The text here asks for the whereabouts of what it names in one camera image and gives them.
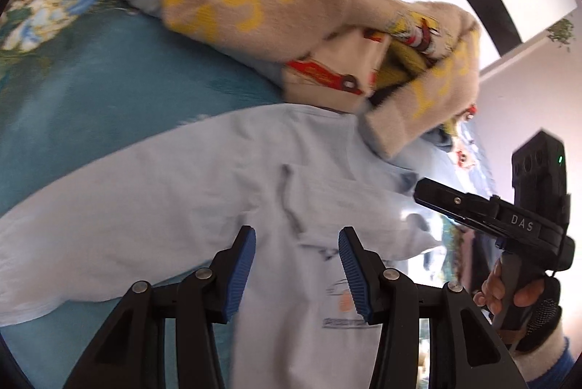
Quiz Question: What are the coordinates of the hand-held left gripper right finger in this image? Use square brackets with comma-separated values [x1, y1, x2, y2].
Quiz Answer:
[339, 226, 528, 389]

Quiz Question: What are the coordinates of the grey-blue cloth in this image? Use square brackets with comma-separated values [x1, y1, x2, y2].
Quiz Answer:
[423, 130, 455, 152]

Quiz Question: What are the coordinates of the green hanging plant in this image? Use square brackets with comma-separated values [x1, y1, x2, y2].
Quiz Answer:
[546, 18, 574, 49]

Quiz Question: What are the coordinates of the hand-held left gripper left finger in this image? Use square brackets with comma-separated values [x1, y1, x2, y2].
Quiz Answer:
[64, 225, 256, 389]

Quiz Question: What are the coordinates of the person's right forearm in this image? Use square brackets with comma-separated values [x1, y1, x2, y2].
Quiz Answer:
[513, 325, 582, 389]

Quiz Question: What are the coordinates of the cream car-print garment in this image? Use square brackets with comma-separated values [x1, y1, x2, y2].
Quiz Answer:
[281, 32, 392, 113]
[452, 104, 480, 167]

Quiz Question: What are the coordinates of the person's right hand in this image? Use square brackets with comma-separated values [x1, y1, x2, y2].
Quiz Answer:
[473, 265, 565, 352]

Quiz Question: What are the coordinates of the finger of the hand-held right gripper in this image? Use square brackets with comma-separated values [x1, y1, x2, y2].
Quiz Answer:
[414, 177, 501, 237]

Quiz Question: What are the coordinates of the light blue shirt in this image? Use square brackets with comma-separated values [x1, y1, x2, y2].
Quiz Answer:
[0, 102, 451, 389]

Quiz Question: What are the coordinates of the yellow-green knit sweater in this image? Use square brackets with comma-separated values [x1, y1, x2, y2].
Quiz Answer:
[259, 0, 460, 135]

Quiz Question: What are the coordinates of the beige sweater with yellow letters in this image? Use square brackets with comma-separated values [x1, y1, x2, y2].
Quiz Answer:
[161, 0, 483, 160]

